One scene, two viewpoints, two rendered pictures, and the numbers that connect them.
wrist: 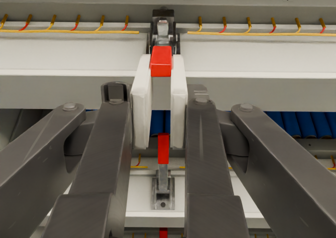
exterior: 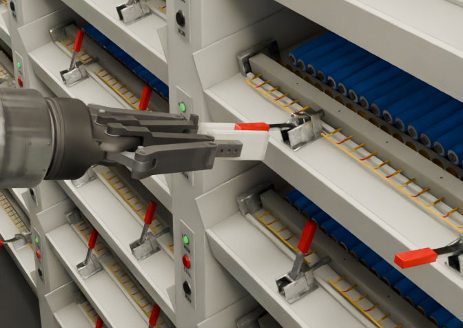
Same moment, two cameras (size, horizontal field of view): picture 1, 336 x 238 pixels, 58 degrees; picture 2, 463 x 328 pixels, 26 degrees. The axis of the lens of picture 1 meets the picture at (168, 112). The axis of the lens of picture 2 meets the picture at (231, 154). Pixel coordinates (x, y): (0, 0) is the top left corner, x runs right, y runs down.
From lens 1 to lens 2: 0.91 m
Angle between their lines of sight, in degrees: 52
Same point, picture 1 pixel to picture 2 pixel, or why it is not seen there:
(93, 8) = (293, 91)
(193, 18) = (337, 127)
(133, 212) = (265, 284)
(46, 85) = not seen: hidden behind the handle
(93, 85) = not seen: hidden behind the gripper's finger
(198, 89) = (235, 142)
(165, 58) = (246, 125)
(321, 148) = not seen: outside the picture
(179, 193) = (308, 298)
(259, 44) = (355, 165)
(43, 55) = (251, 107)
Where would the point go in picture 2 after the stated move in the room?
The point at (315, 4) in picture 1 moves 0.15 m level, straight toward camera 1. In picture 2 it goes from (395, 154) to (238, 158)
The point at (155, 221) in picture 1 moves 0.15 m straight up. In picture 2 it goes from (276, 310) to (279, 196)
